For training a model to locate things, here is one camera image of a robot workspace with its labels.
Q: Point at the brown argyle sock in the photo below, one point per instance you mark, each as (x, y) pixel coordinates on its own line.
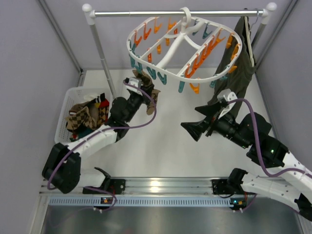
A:
(79, 116)
(149, 88)
(102, 116)

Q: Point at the dark teal sock in basket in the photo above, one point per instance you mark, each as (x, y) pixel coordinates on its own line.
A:
(81, 134)

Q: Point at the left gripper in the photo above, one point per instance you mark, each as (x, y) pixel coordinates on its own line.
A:
(136, 96)

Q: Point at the white clip hanger frame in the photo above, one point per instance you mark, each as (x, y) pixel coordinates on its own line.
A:
(166, 49)

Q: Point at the red sock in basket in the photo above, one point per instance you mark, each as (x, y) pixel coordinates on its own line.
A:
(104, 104)

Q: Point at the wooden clothes hanger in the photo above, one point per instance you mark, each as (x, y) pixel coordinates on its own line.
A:
(248, 41)

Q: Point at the white sock in basket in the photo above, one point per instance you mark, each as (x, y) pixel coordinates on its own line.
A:
(90, 96)

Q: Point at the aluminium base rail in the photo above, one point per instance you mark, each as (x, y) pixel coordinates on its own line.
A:
(178, 192)

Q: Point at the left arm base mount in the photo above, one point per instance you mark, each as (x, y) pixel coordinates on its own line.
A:
(117, 186)

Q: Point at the olive green garment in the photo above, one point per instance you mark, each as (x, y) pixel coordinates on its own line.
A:
(240, 74)

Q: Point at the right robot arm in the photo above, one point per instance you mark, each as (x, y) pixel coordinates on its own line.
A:
(288, 181)

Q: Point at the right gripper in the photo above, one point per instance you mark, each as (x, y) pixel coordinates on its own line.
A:
(213, 120)

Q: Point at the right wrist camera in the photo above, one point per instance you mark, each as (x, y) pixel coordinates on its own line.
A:
(224, 97)

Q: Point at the black striped sock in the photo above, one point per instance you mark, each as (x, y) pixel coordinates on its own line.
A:
(99, 99)

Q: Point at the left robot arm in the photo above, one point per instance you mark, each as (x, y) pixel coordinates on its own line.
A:
(63, 170)

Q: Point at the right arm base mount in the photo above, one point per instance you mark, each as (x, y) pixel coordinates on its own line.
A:
(220, 187)

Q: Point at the white laundry basket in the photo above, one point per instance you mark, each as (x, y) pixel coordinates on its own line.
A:
(74, 96)

